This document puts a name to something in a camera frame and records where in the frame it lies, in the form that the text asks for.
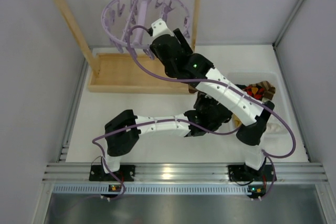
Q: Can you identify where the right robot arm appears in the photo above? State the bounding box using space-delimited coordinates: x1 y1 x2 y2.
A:
148 24 275 172

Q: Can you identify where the argyle sock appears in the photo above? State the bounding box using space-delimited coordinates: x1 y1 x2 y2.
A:
243 84 265 101

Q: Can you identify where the white plastic basket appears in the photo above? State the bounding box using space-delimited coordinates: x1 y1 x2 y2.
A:
223 70 292 138

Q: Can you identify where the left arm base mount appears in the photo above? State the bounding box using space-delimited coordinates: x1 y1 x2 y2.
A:
89 164 136 200

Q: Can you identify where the brown striped sock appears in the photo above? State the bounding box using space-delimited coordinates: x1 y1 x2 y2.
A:
252 81 276 100

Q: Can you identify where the wooden hanger rack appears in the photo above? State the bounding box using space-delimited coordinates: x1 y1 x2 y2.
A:
54 0 201 94

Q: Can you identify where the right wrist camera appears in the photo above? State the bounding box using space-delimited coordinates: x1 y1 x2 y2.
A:
151 18 174 39

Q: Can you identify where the white slotted cable duct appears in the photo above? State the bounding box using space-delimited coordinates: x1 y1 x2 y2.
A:
52 184 266 196

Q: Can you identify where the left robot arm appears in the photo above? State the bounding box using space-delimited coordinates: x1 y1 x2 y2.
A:
102 92 233 174

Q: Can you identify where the purple round clip hanger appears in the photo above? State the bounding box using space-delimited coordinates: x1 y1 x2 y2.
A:
101 0 191 60

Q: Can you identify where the mustard yellow sock in basket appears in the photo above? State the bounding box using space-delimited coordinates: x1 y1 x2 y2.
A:
233 115 242 128

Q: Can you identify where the aluminium mounting rail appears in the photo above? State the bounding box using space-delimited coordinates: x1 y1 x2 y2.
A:
41 140 329 183

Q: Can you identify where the white sock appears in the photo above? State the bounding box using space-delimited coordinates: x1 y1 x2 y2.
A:
266 123 281 134

